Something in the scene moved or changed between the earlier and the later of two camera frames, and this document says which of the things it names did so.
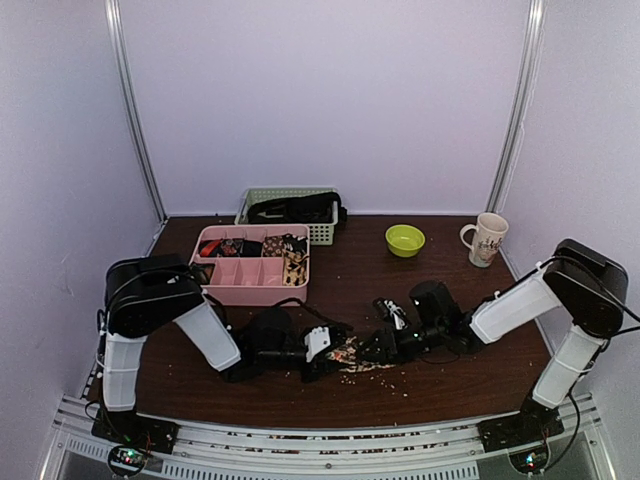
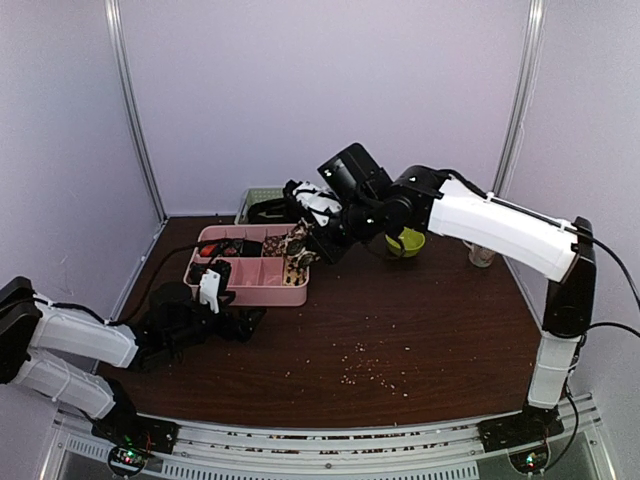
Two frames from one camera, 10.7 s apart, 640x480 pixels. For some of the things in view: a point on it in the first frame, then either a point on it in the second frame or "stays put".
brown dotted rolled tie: (273, 246) stays put
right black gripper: (389, 347) -> (330, 252)
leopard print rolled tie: (294, 268) stays put
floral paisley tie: (348, 354) -> (296, 244)
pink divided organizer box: (250, 280) stays put
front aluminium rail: (81, 450) stays put
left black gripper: (319, 368) -> (242, 331)
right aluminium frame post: (520, 105) stays put
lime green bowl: (404, 240) stays put
